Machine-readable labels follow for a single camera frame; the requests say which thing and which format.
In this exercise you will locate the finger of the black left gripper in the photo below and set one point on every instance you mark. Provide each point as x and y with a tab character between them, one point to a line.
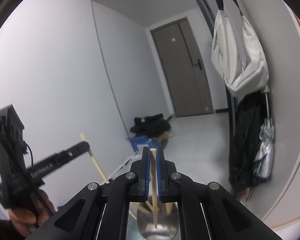
76	151

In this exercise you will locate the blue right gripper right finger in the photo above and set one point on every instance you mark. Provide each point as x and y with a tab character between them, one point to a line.
162	176

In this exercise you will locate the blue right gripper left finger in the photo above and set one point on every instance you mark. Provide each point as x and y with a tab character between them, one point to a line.
144	175

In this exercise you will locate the bamboo chopstick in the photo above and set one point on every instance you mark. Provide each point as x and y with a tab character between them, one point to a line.
146	208
169	208
102	174
154	186

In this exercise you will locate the white shoulder bag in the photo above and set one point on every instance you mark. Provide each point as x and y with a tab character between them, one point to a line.
238	56

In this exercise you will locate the person's left hand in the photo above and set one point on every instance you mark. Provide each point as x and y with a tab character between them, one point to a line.
22	218

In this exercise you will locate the blue cardboard box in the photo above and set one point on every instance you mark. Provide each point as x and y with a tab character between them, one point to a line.
138	143

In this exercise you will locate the white utensil holder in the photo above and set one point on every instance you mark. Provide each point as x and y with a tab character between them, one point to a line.
168	225

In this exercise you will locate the black clothes pile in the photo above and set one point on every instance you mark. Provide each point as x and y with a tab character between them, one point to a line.
150	126

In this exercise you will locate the grey entrance door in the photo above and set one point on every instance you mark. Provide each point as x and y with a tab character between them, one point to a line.
183	69

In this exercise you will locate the silver folded umbrella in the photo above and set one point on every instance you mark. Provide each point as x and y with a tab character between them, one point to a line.
263	162

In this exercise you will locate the black hanging jacket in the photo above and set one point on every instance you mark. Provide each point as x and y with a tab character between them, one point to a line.
252	112

